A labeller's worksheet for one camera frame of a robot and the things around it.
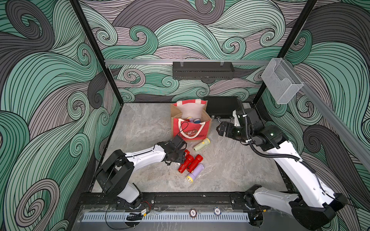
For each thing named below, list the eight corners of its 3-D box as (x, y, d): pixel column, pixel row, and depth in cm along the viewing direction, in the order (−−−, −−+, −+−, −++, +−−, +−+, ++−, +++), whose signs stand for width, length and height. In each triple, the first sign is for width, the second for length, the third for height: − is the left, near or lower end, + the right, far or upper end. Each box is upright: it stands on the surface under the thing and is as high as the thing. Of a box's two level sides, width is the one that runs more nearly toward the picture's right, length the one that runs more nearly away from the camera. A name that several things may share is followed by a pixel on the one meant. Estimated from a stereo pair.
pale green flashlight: (196, 153, 93) (196, 150, 90) (193, 149, 94) (193, 146, 92) (210, 143, 97) (210, 141, 94) (206, 140, 99) (207, 137, 96)
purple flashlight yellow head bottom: (186, 178, 83) (186, 176, 80) (199, 164, 88) (200, 161, 85) (191, 184, 81) (191, 182, 78) (204, 169, 86) (205, 166, 83)
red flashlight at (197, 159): (185, 168, 87) (185, 166, 84) (197, 155, 92) (198, 152, 90) (190, 173, 85) (191, 171, 82) (203, 159, 90) (203, 157, 88)
